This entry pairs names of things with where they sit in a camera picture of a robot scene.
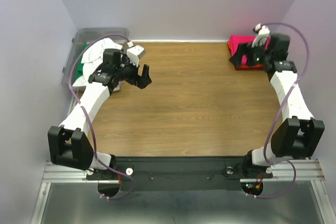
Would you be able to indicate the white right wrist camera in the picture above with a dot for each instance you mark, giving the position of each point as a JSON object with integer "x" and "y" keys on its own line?
{"x": 262, "y": 33}

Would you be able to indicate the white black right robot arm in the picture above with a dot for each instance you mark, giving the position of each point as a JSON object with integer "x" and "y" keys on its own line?
{"x": 299, "y": 133}

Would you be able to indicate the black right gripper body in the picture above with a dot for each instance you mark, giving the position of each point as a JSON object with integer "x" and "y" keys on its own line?
{"x": 260, "y": 56}

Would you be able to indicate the aluminium frame rail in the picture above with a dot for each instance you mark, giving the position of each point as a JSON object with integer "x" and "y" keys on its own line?
{"x": 307, "y": 169}

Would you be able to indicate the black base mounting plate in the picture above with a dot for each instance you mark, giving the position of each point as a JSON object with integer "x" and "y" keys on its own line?
{"x": 182, "y": 173}

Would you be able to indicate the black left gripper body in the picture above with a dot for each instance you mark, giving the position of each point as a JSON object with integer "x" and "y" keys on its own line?
{"x": 129, "y": 73}

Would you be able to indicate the green t shirt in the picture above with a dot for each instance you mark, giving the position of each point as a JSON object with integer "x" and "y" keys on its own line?
{"x": 80, "y": 69}

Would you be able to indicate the dark red folded t shirt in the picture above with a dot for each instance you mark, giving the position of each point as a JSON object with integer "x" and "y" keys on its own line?
{"x": 244, "y": 60}

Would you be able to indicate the pink t shirt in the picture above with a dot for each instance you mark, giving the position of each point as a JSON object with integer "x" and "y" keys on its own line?
{"x": 242, "y": 39}

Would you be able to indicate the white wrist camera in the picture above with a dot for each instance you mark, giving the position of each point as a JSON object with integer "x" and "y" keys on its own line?
{"x": 262, "y": 33}
{"x": 134, "y": 53}

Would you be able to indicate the small electronics board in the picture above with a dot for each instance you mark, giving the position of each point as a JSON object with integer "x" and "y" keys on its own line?
{"x": 256, "y": 186}

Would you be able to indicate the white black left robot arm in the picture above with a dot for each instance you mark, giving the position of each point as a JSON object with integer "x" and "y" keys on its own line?
{"x": 68, "y": 143}

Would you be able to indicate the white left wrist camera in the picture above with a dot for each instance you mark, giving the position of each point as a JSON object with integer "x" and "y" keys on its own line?
{"x": 134, "y": 53}

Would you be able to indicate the white t shirt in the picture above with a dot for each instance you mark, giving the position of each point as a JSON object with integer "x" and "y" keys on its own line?
{"x": 92, "y": 59}

